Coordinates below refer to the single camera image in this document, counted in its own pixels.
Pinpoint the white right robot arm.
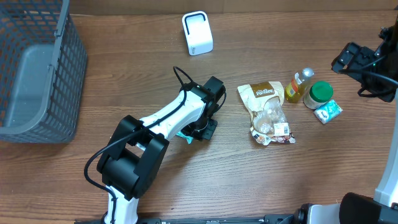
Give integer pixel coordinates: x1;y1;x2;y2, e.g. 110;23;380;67
277;12;397;223

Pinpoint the white barcode scanner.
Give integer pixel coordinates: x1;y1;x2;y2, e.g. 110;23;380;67
182;11;213;56

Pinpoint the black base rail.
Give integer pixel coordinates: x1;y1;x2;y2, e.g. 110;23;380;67
74;213;299;224

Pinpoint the green lid white jar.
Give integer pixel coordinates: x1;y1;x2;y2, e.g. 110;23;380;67
303;81;333;110

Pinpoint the small teal tissue pack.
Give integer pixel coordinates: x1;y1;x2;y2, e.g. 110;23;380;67
313;100;343;124

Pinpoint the yellow oil bottle silver cap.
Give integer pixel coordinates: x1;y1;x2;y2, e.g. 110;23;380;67
284;67;315;103

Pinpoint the brown Pantree snack bag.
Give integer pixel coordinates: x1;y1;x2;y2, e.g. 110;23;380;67
238;82;296;146

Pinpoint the dark grey plastic basket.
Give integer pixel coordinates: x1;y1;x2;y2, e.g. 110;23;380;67
1;0;88;144

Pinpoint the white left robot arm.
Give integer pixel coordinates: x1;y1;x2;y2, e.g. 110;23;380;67
96;77;226;223

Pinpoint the teal wet wipes pack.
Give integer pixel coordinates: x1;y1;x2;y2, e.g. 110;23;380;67
177;131;193;144

